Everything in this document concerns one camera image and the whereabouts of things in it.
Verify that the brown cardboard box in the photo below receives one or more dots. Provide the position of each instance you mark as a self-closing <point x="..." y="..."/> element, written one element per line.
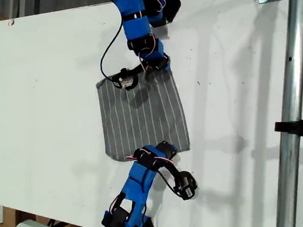
<point x="10" y="216"/>

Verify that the steel post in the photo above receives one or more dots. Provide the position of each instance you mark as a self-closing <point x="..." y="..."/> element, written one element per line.
<point x="294" y="79"/>

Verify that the grey white-striped towel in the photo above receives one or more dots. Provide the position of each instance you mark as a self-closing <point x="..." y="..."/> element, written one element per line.
<point x="146" y="113"/>

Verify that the black camera stalk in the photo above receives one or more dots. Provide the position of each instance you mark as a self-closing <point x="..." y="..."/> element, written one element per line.
<point x="171" y="170"/>
<point x="137" y="69"/>

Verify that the silver black camera box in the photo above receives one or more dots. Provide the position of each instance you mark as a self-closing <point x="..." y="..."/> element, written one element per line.
<point x="124" y="79"/>
<point x="186" y="185"/>

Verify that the white plastic container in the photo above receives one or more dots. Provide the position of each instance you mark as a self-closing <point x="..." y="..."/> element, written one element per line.
<point x="36" y="226"/>

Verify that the black clamp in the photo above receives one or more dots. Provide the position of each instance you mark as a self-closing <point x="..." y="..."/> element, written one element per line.
<point x="300" y="127"/>

